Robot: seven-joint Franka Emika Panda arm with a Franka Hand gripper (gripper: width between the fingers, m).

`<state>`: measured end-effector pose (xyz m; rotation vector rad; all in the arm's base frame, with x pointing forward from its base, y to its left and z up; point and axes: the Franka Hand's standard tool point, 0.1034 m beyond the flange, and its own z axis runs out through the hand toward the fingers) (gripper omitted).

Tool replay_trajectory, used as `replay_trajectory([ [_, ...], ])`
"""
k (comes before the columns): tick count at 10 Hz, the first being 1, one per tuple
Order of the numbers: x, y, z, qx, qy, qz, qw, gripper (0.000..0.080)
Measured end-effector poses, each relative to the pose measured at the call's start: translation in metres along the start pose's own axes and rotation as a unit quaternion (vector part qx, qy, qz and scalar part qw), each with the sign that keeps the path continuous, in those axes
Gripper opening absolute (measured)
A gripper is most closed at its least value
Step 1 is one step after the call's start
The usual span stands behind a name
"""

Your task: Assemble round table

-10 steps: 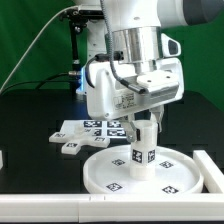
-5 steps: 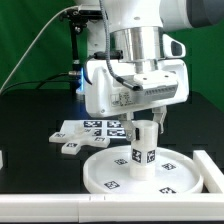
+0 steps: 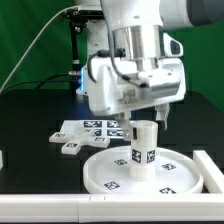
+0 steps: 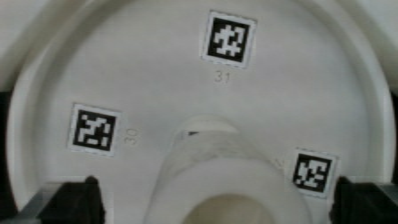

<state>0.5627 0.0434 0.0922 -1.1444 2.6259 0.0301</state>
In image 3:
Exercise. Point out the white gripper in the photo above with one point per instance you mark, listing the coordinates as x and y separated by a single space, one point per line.
120 84

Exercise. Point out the white cross-shaped table base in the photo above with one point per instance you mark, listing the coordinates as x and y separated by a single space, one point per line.
72 142

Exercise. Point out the white round table top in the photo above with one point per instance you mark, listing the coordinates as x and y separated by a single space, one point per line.
118 171

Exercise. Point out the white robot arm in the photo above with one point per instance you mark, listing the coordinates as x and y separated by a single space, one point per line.
145 21

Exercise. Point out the white marker sheet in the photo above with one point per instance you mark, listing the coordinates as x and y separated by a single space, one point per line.
109 128

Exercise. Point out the white right rail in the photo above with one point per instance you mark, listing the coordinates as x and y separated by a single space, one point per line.
213 177

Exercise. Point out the white rail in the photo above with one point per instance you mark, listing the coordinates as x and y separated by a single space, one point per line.
213 177
111 208

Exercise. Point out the black camera stand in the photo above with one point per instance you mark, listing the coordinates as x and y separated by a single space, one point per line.
77 23

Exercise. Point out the white front rail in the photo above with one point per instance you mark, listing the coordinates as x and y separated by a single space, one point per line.
111 208

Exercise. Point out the white left rail stub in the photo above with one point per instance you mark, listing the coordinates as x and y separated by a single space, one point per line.
1 160

